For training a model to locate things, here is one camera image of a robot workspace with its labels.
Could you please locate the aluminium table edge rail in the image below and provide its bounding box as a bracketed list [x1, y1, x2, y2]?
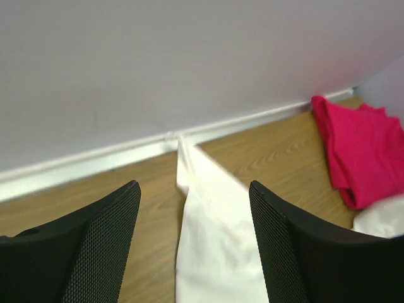
[0, 88, 354, 203]

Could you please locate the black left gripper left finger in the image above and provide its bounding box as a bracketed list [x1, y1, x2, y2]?
[1, 181, 141, 302]

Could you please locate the folded magenta t-shirt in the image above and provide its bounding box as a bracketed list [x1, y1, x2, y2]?
[311, 96, 403, 210]

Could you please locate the white printed t-shirt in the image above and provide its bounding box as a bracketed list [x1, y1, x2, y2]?
[174, 132, 404, 303]

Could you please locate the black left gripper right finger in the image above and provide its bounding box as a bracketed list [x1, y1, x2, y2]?
[249, 181, 403, 302]

